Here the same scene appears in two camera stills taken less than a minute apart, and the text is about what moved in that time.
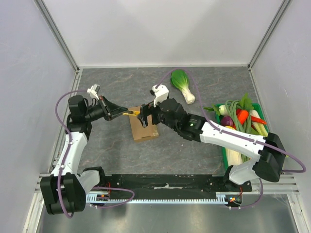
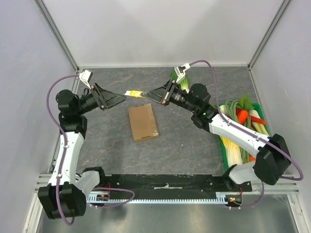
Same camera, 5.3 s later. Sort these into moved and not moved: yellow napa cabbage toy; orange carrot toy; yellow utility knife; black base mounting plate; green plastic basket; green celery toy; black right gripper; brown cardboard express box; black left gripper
Moved: black left gripper; black right gripper; yellow utility knife
Not moved: yellow napa cabbage toy; green plastic basket; orange carrot toy; brown cardboard express box; black base mounting plate; green celery toy
